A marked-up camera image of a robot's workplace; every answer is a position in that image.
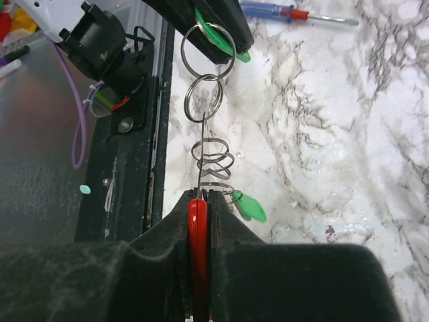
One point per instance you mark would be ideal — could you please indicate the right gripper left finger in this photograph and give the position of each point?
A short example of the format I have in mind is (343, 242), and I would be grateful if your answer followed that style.
(147, 279)

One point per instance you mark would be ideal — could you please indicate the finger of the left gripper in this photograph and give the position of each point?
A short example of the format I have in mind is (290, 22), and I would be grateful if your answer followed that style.
(221, 26)

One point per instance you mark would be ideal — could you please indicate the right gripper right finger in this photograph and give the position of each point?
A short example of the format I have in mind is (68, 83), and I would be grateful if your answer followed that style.
(251, 280)

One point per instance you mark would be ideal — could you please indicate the green key tag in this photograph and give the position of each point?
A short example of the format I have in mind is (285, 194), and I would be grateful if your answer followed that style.
(213, 36)

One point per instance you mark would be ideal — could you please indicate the keyring bunch with tags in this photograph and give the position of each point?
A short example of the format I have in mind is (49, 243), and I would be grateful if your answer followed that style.
(214, 161)

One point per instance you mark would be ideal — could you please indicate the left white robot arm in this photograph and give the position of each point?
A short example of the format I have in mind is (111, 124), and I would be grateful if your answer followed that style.
(95, 39)

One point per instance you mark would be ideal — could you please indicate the blue red screwdriver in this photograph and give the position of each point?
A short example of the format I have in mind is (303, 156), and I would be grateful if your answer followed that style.
(287, 13)

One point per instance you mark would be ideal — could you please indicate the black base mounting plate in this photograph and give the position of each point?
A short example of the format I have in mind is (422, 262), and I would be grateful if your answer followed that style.
(126, 173)

